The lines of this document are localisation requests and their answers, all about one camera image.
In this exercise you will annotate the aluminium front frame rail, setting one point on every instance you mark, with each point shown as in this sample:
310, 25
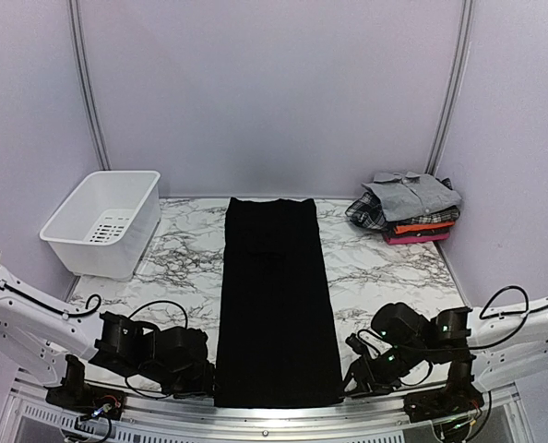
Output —
27, 417

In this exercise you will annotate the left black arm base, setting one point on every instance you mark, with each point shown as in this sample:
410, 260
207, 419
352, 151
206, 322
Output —
76, 395

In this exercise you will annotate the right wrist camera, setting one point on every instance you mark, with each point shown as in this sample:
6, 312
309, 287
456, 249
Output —
399, 324

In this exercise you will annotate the aluminium wall post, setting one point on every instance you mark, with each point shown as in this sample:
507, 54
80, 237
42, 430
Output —
454, 83
86, 87

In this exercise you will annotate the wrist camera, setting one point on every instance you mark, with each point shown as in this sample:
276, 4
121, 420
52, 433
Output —
178, 348
399, 324

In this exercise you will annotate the black garment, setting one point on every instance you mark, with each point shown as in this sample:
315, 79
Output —
277, 344

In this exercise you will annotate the black white plaid shirt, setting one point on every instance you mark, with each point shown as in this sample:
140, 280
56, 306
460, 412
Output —
366, 212

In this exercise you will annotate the white plastic laundry bin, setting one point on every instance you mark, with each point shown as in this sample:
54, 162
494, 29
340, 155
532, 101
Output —
104, 226

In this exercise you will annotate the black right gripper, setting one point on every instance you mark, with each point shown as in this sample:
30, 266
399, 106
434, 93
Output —
371, 377

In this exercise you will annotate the right aluminium wall post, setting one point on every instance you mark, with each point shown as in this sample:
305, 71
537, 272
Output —
454, 83

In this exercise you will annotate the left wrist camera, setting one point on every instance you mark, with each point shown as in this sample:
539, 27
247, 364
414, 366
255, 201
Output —
178, 348

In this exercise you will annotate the orange folded garment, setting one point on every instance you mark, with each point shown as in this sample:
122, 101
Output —
414, 228

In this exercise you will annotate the pink folded garment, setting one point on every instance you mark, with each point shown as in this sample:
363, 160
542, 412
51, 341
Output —
417, 238

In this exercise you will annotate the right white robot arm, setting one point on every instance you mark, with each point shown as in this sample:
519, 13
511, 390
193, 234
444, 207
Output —
490, 346

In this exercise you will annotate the grey button-up shirt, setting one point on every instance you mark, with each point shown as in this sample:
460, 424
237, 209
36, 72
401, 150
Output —
408, 195

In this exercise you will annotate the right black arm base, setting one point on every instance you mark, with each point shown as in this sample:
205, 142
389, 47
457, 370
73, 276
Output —
457, 396

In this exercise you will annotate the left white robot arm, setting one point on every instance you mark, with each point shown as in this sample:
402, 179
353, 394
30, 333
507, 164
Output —
46, 336

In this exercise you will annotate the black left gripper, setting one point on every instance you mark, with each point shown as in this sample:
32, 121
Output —
203, 384

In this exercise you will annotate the left aluminium wall post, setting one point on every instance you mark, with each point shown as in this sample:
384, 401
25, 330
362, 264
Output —
86, 87

